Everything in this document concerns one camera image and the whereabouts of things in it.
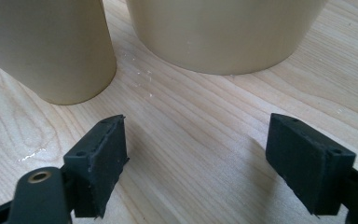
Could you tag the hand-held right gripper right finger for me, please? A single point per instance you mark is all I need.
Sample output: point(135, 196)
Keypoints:
point(304, 161)

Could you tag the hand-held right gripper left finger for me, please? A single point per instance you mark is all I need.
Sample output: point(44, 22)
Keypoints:
point(102, 161)

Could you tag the beige paper cup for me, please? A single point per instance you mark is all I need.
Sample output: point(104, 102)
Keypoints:
point(46, 46)

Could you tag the beige round container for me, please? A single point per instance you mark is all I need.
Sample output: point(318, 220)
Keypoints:
point(223, 34)

